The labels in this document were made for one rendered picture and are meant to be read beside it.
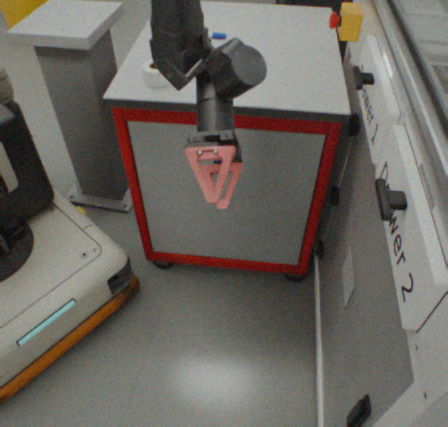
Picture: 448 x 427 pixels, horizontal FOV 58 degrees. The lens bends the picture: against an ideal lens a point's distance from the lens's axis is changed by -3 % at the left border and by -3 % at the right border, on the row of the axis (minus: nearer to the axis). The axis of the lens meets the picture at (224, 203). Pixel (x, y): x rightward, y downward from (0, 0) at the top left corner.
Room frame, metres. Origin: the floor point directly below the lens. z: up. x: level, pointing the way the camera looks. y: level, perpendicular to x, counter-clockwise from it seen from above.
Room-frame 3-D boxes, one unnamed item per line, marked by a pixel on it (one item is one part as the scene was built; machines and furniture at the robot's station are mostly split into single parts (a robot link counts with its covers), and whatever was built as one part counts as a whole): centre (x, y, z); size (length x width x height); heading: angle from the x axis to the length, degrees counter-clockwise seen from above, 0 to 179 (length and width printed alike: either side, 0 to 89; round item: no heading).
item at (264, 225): (1.13, -0.04, 0.38); 0.62 x 0.58 x 0.76; 173
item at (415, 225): (0.38, -0.25, 0.87); 0.29 x 0.02 x 0.11; 173
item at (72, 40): (1.35, 0.51, 0.38); 0.30 x 0.30 x 0.76; 78
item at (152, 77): (0.93, 0.16, 0.78); 0.07 x 0.07 x 0.04
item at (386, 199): (0.38, -0.22, 0.91); 0.07 x 0.04 x 0.01; 173
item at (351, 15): (1.02, -0.31, 0.88); 0.07 x 0.05 x 0.07; 173
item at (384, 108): (0.69, -0.29, 0.87); 0.29 x 0.02 x 0.11; 173
